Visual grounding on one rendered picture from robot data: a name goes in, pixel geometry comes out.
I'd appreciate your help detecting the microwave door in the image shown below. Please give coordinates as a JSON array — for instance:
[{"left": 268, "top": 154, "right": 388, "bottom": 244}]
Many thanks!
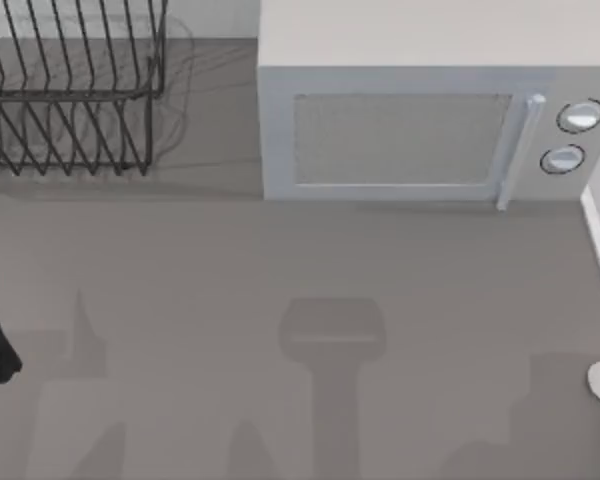
[{"left": 259, "top": 66, "right": 531, "bottom": 202}]

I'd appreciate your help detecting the pale microwave oven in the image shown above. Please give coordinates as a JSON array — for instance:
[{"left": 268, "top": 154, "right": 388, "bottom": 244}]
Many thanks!
[{"left": 257, "top": 0, "right": 600, "bottom": 211}]

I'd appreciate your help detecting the small microwave knob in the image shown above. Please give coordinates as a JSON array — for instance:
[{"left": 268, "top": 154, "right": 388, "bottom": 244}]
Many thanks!
[{"left": 539, "top": 144, "right": 586, "bottom": 175}]

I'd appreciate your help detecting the large microwave knob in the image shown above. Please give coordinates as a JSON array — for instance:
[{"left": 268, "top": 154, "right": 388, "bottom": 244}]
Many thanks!
[{"left": 556, "top": 98, "right": 600, "bottom": 134}]

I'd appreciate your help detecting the microwave door handle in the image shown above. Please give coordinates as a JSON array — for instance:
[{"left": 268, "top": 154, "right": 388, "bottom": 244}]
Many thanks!
[{"left": 495, "top": 92, "right": 547, "bottom": 211}]

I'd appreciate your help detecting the black wire dish rack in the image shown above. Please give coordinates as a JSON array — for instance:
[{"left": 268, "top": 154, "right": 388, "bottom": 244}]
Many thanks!
[{"left": 0, "top": 0, "right": 169, "bottom": 177}]

